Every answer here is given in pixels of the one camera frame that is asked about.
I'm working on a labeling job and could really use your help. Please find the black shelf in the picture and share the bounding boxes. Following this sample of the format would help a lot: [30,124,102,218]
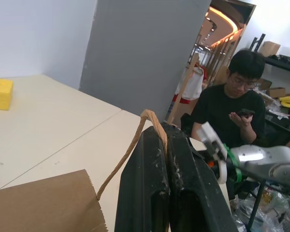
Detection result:
[262,55,290,74]

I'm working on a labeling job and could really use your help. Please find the brown paper bag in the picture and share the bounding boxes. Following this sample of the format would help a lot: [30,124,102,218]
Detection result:
[0,109,169,232]

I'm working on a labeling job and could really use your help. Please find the person in black t-shirt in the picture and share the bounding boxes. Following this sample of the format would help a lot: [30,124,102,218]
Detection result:
[181,49,266,208]

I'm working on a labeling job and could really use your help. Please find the black metal bracket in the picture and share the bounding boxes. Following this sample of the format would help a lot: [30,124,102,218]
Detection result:
[248,33,266,53]

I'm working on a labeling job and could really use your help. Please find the person's left hand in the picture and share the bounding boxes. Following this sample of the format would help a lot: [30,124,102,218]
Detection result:
[229,113,253,128]

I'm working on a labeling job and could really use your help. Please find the white and red garment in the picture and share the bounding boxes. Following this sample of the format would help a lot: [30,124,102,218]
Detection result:
[174,63,208,104]

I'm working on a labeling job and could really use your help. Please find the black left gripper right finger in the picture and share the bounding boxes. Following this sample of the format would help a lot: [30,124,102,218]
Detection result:
[162,123,239,232]

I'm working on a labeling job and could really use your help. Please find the black smartphone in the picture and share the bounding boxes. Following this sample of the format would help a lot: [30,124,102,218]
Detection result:
[236,108,255,119]

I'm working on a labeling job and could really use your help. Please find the green strap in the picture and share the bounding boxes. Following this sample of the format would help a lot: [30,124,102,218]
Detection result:
[223,143,244,182]

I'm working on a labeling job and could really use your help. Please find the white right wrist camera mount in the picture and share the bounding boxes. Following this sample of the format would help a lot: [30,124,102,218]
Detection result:
[196,121,230,185]

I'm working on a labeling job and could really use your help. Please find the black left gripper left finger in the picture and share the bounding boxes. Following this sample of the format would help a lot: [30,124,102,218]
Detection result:
[115,127,171,232]

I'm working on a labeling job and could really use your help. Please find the wooden clothes rack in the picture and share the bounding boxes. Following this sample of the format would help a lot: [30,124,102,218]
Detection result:
[167,52,201,127]

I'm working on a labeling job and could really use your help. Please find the yellow foam block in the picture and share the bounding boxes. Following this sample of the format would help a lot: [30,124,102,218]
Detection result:
[0,77,14,111]

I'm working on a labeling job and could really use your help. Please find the clear plastic bags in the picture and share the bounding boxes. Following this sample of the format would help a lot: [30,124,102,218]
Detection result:
[232,186,290,232]

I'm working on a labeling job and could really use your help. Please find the small open cardboard box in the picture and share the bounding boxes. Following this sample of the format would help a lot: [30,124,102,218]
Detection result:
[267,86,287,99]

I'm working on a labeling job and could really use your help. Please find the black metal stand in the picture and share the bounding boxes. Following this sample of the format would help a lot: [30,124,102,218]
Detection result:
[246,180,268,232]

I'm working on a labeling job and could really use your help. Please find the brown cardboard box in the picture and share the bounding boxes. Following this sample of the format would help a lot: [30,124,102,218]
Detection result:
[258,41,281,58]

